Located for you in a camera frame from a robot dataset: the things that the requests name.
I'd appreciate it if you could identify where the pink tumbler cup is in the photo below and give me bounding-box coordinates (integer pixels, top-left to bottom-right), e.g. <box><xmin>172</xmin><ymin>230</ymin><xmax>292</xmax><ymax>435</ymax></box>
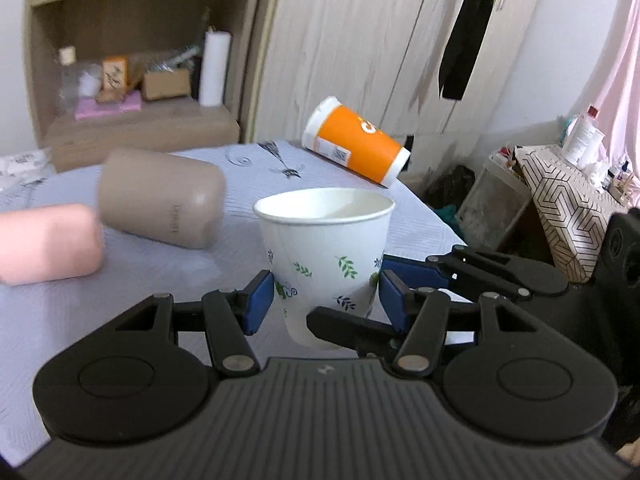
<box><xmin>0</xmin><ymin>204</ymin><xmax>104</xmax><ymax>286</ymax></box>

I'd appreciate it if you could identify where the small cardboard box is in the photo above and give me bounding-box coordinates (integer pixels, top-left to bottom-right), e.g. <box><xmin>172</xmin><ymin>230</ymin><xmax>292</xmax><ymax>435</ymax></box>
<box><xmin>142</xmin><ymin>68</ymin><xmax>191</xmax><ymax>102</ymax></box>

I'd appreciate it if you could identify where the wooden shelf unit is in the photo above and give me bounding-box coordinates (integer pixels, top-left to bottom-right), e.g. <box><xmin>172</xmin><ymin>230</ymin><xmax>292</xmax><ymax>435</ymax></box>
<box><xmin>23</xmin><ymin>0</ymin><xmax>258</xmax><ymax>172</ymax></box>

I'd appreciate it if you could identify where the clear bottle beige cap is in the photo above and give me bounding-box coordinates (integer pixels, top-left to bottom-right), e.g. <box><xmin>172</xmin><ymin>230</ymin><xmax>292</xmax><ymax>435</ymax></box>
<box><xmin>56</xmin><ymin>46</ymin><xmax>78</xmax><ymax>116</ymax></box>

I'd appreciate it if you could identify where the geometric pattern cloth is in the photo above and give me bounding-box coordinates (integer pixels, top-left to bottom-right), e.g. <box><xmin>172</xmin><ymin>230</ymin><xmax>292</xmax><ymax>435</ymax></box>
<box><xmin>514</xmin><ymin>145</ymin><xmax>627</xmax><ymax>283</ymax></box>

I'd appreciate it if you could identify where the clear plastic storage bin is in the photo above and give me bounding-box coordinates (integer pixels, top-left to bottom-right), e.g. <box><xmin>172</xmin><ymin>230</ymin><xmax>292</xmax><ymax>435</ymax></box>
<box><xmin>456</xmin><ymin>158</ymin><xmax>530</xmax><ymax>250</ymax></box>

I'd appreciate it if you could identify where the white leaf-pattern paper cup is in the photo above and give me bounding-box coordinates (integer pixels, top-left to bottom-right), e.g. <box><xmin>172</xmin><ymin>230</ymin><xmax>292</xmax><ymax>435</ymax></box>
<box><xmin>253</xmin><ymin>188</ymin><xmax>395</xmax><ymax>350</ymax></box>

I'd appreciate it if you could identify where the orange floral box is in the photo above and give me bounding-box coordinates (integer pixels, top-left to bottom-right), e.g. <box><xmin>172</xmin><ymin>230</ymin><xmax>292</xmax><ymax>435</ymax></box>
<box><xmin>102</xmin><ymin>56</ymin><xmax>128</xmax><ymax>94</ymax></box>

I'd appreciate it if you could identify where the orange paper cup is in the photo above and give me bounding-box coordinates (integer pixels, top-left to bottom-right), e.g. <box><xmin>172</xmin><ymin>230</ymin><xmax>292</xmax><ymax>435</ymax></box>
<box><xmin>302</xmin><ymin>96</ymin><xmax>410</xmax><ymax>188</ymax></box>

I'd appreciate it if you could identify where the beige tumbler cup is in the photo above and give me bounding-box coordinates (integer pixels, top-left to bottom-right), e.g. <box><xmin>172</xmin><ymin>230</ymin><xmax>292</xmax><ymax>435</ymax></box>
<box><xmin>96</xmin><ymin>148</ymin><xmax>227</xmax><ymax>249</ymax></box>

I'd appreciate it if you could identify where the white paper towel roll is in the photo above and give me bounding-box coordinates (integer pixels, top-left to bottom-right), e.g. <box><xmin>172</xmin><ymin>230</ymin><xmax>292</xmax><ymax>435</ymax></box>
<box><xmin>198</xmin><ymin>28</ymin><xmax>232</xmax><ymax>107</ymax></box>

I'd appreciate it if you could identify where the wooden wardrobe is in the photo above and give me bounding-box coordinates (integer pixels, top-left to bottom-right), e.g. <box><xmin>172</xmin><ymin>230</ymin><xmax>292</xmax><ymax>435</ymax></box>
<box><xmin>241</xmin><ymin>0</ymin><xmax>537</xmax><ymax>188</ymax></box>

